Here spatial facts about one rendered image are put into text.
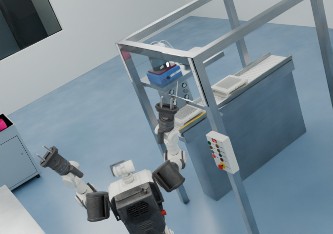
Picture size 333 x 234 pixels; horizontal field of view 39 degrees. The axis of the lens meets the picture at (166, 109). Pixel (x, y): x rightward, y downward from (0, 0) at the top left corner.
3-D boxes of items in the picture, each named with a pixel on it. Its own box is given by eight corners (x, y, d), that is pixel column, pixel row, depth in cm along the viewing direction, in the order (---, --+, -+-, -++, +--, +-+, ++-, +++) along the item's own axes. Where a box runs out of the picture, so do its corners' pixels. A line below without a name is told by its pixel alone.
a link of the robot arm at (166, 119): (175, 114, 249) (175, 130, 256) (180, 102, 256) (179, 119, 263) (153, 109, 251) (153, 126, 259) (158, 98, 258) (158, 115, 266)
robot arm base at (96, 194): (110, 217, 264) (111, 220, 253) (86, 219, 261) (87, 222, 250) (108, 190, 265) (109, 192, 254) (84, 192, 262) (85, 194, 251)
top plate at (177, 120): (187, 104, 403) (186, 102, 402) (204, 110, 383) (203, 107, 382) (164, 118, 393) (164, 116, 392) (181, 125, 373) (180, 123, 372)
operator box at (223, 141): (233, 174, 301) (221, 142, 290) (216, 166, 315) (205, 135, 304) (239, 169, 304) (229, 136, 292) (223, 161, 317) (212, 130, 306)
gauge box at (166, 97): (172, 114, 359) (164, 91, 351) (165, 111, 368) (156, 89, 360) (194, 99, 368) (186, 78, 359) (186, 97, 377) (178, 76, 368)
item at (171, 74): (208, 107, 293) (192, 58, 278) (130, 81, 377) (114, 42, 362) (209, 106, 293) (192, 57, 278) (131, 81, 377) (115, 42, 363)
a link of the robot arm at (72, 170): (59, 156, 263) (72, 166, 271) (53, 174, 258) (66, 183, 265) (74, 155, 257) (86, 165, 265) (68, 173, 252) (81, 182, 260)
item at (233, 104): (187, 144, 377) (183, 133, 373) (167, 135, 401) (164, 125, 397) (295, 69, 428) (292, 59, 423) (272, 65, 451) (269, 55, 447)
